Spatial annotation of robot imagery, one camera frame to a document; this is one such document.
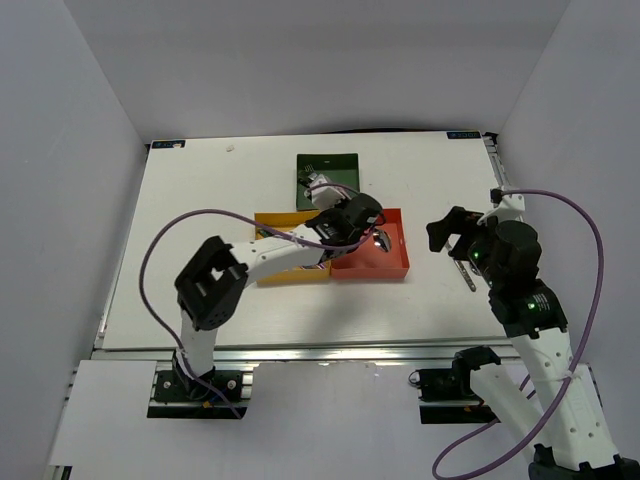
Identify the yellow container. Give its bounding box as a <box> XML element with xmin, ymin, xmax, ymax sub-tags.
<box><xmin>254</xmin><ymin>210</ymin><xmax>331</xmax><ymax>287</ymax></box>

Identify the black handled spoon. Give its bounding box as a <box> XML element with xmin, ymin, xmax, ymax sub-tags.
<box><xmin>445</xmin><ymin>242</ymin><xmax>477</xmax><ymax>292</ymax></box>

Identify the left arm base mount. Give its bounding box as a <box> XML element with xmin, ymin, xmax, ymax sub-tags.
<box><xmin>146</xmin><ymin>365</ymin><xmax>253</xmax><ymax>420</ymax></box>

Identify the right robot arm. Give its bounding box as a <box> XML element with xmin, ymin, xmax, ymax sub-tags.
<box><xmin>426</xmin><ymin>207</ymin><xmax>639</xmax><ymax>479</ymax></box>

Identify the pink handled spoon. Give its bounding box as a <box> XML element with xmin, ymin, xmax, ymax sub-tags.
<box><xmin>372</xmin><ymin>229</ymin><xmax>392</xmax><ymax>253</ymax></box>

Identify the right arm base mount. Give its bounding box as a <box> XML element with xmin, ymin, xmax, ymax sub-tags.
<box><xmin>408</xmin><ymin>346</ymin><xmax>501</xmax><ymax>425</ymax></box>

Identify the red container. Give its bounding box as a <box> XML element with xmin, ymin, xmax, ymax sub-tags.
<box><xmin>330</xmin><ymin>208</ymin><xmax>410</xmax><ymax>281</ymax></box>

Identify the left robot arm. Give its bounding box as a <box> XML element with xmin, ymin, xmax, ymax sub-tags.
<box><xmin>172</xmin><ymin>193</ymin><xmax>384</xmax><ymax>400</ymax></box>

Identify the green container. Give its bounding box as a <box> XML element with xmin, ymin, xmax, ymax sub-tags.
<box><xmin>296</xmin><ymin>153</ymin><xmax>360</xmax><ymax>211</ymax></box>

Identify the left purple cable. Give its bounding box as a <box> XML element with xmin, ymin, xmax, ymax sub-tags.
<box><xmin>139</xmin><ymin>182</ymin><xmax>361</xmax><ymax>419</ymax></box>

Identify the blue corner label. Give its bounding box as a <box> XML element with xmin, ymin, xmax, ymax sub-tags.
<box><xmin>150</xmin><ymin>139</ymin><xmax>186</xmax><ymax>149</ymax></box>
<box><xmin>446</xmin><ymin>131</ymin><xmax>482</xmax><ymax>140</ymax></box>

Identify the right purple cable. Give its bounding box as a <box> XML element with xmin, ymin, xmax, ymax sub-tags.
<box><xmin>431</xmin><ymin>188</ymin><xmax>605</xmax><ymax>480</ymax></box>

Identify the right blue corner label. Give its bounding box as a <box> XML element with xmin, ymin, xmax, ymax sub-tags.
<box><xmin>446</xmin><ymin>131</ymin><xmax>482</xmax><ymax>140</ymax></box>

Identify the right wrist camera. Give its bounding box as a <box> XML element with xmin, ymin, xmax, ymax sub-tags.
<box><xmin>477</xmin><ymin>188</ymin><xmax>526</xmax><ymax>226</ymax></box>

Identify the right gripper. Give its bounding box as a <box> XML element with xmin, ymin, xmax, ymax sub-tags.
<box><xmin>426</xmin><ymin>206</ymin><xmax>503</xmax><ymax>289</ymax></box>

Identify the purple cable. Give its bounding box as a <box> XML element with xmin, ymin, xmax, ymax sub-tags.
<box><xmin>431</xmin><ymin>188</ymin><xmax>605</xmax><ymax>480</ymax></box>
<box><xmin>139</xmin><ymin>182</ymin><xmax>361</xmax><ymax>419</ymax></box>

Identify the left blue corner label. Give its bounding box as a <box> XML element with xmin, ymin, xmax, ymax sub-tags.
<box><xmin>150</xmin><ymin>139</ymin><xmax>186</xmax><ymax>149</ymax></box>

